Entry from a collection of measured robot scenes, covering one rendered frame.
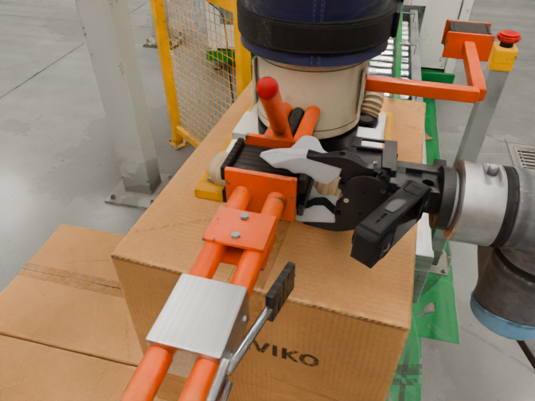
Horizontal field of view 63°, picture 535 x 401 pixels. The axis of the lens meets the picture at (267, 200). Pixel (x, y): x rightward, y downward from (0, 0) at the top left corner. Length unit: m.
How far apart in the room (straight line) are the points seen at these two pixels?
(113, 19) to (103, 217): 0.97
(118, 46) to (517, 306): 1.79
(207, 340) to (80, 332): 0.92
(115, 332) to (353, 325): 0.78
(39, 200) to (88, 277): 1.33
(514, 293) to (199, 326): 0.37
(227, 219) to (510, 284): 0.33
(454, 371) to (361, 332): 1.30
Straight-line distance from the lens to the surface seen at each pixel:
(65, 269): 1.41
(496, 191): 0.50
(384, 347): 0.59
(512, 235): 0.51
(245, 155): 0.53
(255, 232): 0.43
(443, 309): 2.01
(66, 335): 1.26
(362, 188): 0.48
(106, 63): 2.11
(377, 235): 0.42
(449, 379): 1.83
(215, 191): 0.68
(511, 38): 1.60
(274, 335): 0.62
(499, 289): 0.59
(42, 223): 2.49
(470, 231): 0.50
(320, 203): 0.51
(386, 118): 0.90
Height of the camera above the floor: 1.51
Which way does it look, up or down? 40 degrees down
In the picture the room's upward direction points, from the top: straight up
